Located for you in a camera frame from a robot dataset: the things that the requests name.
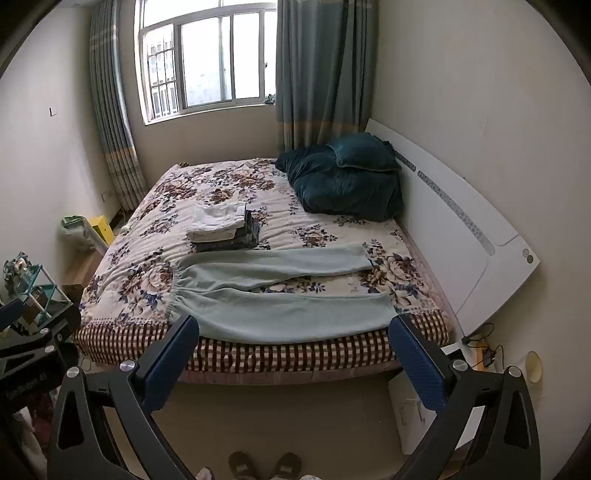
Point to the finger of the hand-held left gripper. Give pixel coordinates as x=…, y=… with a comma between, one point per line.
x=11, y=311

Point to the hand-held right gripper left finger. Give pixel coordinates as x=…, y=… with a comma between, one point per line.
x=171, y=353

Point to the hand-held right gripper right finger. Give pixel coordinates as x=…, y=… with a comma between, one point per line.
x=415, y=364

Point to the light green pants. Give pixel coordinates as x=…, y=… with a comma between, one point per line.
x=277, y=314

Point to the white cardboard box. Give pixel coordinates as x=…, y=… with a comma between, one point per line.
x=408, y=415

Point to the green plastic bag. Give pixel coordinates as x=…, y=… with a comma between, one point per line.
x=76, y=235

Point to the yellow box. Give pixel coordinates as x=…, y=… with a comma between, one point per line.
x=104, y=230

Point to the white headboard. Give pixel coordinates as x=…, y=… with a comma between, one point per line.
x=452, y=240

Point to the brown slipper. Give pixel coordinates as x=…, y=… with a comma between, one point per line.
x=286, y=466
x=240, y=466

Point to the floral plush blanket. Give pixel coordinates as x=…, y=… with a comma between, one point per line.
x=152, y=217

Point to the white folded garment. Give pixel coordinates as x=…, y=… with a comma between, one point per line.
x=214, y=221

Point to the dark folded garment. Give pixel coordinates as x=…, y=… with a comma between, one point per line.
x=251, y=230

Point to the teal quilt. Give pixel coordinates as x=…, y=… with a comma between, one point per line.
x=341, y=194

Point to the teal pillow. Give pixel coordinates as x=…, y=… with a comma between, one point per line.
x=364, y=150

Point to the blue-grey striped curtain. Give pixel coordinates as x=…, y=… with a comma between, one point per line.
x=113, y=115
x=318, y=69

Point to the window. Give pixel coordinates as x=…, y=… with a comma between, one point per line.
x=207, y=60

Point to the cream round wall fixture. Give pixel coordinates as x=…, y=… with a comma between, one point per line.
x=535, y=367

